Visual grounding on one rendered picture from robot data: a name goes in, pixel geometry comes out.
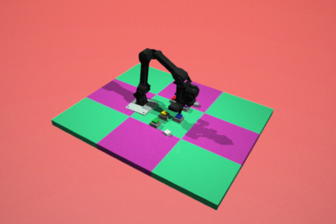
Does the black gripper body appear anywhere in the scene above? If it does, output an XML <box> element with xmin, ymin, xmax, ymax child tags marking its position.
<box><xmin>168</xmin><ymin>92</ymin><xmax>187</xmax><ymax>112</ymax></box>

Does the yellow button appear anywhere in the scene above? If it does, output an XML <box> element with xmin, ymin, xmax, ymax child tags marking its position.
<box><xmin>159</xmin><ymin>111</ymin><xmax>170</xmax><ymax>121</ymax></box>

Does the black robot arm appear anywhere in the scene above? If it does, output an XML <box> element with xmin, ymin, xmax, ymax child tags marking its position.
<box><xmin>133</xmin><ymin>48</ymin><xmax>200</xmax><ymax>107</ymax></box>

